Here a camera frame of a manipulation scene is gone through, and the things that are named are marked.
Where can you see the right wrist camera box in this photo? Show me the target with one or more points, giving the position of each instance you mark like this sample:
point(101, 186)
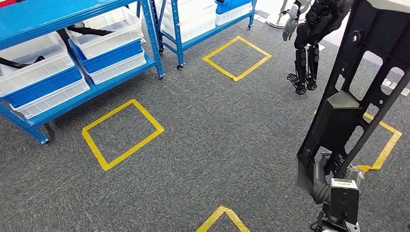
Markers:
point(344, 201)

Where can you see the blue steel shelf rack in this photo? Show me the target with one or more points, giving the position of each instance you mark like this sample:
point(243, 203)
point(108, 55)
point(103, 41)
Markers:
point(174, 32)
point(48, 19)

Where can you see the black curved trim part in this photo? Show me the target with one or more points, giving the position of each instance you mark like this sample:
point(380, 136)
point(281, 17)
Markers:
point(93, 32)
point(16, 64)

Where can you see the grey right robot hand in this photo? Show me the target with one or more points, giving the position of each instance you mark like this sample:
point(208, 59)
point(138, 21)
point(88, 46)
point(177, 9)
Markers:
point(322, 182)

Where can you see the black plastic plate part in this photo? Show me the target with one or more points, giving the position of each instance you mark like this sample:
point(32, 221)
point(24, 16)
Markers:
point(339, 121)

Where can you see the yellow floor tape square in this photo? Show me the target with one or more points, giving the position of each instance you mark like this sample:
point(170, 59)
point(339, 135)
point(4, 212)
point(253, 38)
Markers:
point(96, 153)
point(221, 211)
point(221, 69)
point(389, 144)

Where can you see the metal floor socket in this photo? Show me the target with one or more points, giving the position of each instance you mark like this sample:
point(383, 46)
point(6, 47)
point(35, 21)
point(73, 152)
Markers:
point(388, 83)

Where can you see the black humanoid robot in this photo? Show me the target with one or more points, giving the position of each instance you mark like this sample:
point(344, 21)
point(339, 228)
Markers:
point(320, 19)

